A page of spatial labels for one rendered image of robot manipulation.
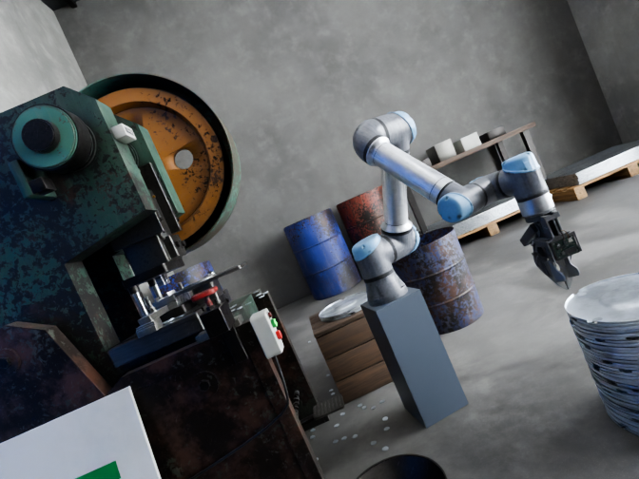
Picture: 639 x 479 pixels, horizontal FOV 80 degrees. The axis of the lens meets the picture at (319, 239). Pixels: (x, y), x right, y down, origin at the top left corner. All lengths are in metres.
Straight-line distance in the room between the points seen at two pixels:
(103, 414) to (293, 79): 4.29
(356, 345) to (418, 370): 0.44
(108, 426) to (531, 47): 5.63
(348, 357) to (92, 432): 1.00
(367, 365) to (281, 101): 3.72
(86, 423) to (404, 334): 1.02
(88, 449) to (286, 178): 3.82
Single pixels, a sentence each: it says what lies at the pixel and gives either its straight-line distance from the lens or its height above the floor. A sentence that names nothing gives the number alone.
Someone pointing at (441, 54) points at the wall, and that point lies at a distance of 5.40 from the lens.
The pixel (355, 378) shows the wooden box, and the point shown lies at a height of 0.09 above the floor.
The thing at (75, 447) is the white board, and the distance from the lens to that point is 1.45.
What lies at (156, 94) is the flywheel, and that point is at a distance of 1.94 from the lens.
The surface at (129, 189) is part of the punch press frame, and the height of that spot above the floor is 1.13.
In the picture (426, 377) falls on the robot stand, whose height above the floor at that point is 0.16.
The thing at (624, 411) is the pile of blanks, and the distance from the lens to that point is 1.30.
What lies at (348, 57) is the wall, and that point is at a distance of 5.15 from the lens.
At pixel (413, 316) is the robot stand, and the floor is 0.37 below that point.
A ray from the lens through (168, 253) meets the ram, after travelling 1.44.
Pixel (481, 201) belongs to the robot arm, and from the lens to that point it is 1.06.
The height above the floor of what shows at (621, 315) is 0.31.
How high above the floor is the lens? 0.82
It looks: 3 degrees down
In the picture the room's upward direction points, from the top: 24 degrees counter-clockwise
